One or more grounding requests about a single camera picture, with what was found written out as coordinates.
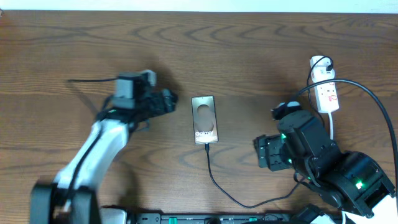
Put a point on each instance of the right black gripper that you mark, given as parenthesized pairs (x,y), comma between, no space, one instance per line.
(268,148)

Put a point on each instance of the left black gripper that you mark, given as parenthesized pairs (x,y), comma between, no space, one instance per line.
(170,105)

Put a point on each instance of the Samsung Galaxy smartphone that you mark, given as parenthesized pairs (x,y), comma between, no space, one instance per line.
(205,129)

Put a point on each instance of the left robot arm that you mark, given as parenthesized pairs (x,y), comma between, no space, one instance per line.
(72,196)

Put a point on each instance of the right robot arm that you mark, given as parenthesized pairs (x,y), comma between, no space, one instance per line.
(350,181)

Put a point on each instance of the white power strip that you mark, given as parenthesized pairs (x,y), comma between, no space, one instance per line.
(325,94)

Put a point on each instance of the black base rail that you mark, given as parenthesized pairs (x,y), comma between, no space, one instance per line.
(310,214)

